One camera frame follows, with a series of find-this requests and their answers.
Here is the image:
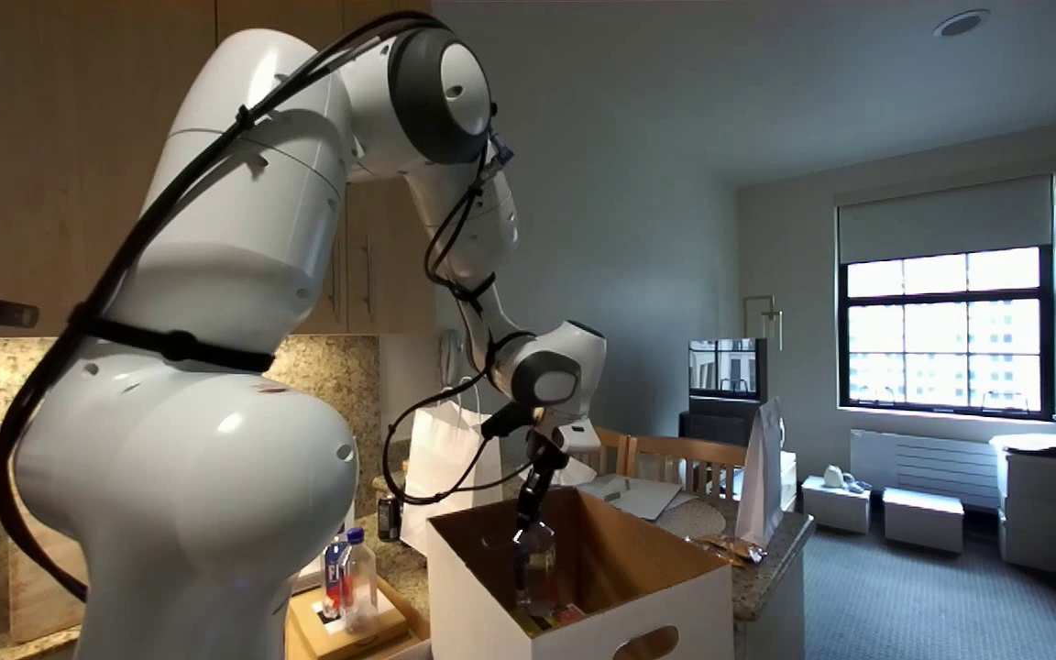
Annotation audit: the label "grey roller blind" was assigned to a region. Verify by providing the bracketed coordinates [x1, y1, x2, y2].
[831, 174, 1056, 266]

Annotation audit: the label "small white floor box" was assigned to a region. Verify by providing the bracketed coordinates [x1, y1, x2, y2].
[800, 471, 871, 540]
[881, 482, 968, 558]

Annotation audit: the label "black cabinet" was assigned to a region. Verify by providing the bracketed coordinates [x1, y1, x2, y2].
[674, 399, 765, 450]

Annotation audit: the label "white wall radiator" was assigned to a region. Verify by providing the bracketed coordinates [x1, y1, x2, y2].
[845, 425, 1004, 509]

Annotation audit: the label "large white cardboard box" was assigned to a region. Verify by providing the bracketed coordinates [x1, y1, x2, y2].
[988, 432, 1056, 575]

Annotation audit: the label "black framed window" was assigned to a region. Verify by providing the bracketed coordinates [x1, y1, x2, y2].
[837, 240, 1056, 422]

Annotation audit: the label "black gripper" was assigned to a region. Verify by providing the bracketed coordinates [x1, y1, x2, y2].
[508, 430, 570, 527]

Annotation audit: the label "shallow cardboard tray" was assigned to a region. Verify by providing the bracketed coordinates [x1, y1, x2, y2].
[287, 584, 426, 660]

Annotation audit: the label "white draped cloth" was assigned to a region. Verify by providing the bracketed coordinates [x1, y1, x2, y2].
[735, 399, 800, 548]

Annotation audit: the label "small flat screen monitor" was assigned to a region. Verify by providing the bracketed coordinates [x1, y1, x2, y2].
[684, 338, 771, 404]

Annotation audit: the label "clear water bottle blue cap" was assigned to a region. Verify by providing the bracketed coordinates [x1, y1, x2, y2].
[320, 540, 355, 619]
[343, 525, 380, 634]
[506, 514, 563, 634]

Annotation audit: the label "metal pole stand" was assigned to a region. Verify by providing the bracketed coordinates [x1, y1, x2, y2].
[740, 289, 792, 354]

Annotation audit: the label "wooden chair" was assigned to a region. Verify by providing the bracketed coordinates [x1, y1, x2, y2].
[619, 432, 751, 504]
[575, 422, 632, 480]

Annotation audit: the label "grey notebook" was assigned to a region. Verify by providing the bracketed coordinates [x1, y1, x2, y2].
[597, 471, 690, 525]

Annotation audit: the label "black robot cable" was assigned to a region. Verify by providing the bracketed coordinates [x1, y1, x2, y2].
[0, 8, 558, 608]

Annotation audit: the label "wooden wall cabinets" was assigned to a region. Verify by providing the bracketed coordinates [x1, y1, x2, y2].
[0, 0, 435, 340]

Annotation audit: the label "round ceiling light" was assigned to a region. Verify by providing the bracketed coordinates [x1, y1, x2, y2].
[930, 3, 993, 45]

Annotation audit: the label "dark jar yellow lid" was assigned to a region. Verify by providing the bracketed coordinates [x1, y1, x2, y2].
[375, 480, 412, 546]

